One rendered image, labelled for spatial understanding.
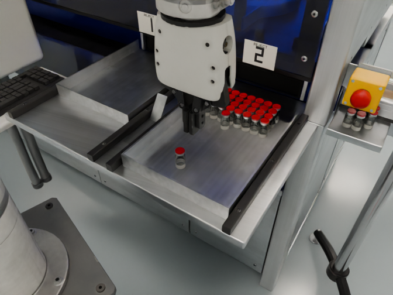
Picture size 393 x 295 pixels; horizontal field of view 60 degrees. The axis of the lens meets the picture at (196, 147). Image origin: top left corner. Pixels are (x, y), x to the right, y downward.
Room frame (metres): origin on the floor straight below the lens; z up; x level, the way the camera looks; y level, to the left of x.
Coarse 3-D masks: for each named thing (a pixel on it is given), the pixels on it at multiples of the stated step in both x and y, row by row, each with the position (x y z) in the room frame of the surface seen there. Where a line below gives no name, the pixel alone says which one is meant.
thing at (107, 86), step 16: (128, 48) 1.04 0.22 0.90; (96, 64) 0.92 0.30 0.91; (112, 64) 0.97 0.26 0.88; (128, 64) 0.97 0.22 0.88; (144, 64) 0.97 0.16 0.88; (64, 80) 0.82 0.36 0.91; (80, 80) 0.86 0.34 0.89; (96, 80) 0.88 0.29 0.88; (112, 80) 0.88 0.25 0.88; (128, 80) 0.88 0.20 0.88; (144, 80) 0.88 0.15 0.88; (64, 96) 0.79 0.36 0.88; (80, 96) 0.75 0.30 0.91; (96, 96) 0.79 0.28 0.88; (112, 96) 0.79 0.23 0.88; (128, 96) 0.79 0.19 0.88; (144, 96) 0.79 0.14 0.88; (112, 112) 0.69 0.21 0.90; (128, 112) 0.71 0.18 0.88
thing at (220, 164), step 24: (168, 120) 0.65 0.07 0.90; (216, 120) 0.68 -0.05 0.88; (144, 144) 0.58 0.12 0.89; (168, 144) 0.59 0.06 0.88; (192, 144) 0.59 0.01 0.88; (216, 144) 0.59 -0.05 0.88; (240, 144) 0.59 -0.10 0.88; (264, 144) 0.59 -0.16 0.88; (144, 168) 0.49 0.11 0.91; (168, 168) 0.51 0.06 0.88; (192, 168) 0.51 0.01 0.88; (216, 168) 0.51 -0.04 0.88; (240, 168) 0.51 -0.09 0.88; (192, 192) 0.42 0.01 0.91; (216, 192) 0.45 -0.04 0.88; (240, 192) 0.42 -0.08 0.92
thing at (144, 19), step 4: (140, 12) 0.96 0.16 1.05; (140, 16) 0.96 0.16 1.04; (144, 16) 0.96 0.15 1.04; (148, 16) 0.95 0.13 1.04; (152, 16) 0.94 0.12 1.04; (156, 16) 0.93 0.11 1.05; (140, 20) 0.97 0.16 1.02; (144, 20) 0.96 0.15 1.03; (148, 20) 0.95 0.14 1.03; (152, 20) 0.94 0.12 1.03; (140, 24) 0.97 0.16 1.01; (144, 24) 0.96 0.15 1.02; (148, 24) 0.95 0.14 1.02; (140, 28) 0.97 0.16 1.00; (144, 28) 0.96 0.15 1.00; (148, 28) 0.95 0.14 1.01; (144, 32) 0.96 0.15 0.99; (148, 32) 0.95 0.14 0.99; (152, 32) 0.94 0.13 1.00
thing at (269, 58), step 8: (248, 40) 0.78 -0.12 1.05; (248, 48) 0.78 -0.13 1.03; (264, 48) 0.75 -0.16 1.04; (272, 48) 0.74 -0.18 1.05; (248, 56) 0.78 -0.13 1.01; (264, 56) 0.75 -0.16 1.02; (272, 56) 0.74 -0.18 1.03; (256, 64) 0.76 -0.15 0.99; (264, 64) 0.75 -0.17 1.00; (272, 64) 0.74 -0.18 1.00
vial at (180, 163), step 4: (184, 152) 0.52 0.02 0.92; (176, 156) 0.51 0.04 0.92; (180, 156) 0.51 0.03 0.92; (184, 156) 0.51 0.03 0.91; (176, 160) 0.51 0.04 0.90; (180, 160) 0.51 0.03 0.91; (184, 160) 0.51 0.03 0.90; (176, 164) 0.51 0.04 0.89; (180, 164) 0.51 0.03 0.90; (184, 164) 0.51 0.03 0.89; (180, 168) 0.51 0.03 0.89
